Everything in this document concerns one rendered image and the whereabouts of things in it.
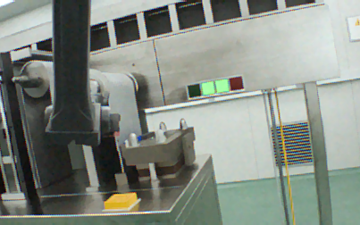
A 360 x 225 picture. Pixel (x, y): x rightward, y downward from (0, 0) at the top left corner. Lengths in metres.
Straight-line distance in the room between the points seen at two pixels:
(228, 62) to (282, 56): 0.22
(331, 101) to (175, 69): 2.62
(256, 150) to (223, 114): 0.57
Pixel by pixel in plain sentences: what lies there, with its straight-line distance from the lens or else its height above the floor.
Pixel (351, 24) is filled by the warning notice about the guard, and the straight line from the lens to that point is 3.82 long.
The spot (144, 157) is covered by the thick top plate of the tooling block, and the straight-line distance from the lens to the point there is 1.04.
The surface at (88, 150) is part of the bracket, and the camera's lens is 1.12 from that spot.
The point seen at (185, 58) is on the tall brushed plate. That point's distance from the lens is 1.35.
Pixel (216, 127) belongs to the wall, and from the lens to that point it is 3.71.
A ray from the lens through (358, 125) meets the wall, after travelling 3.84.
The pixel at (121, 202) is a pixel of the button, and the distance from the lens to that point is 0.85.
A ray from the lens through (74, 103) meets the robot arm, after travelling 0.44.
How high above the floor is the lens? 1.17
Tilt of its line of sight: 3 degrees down
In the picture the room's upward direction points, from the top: 10 degrees counter-clockwise
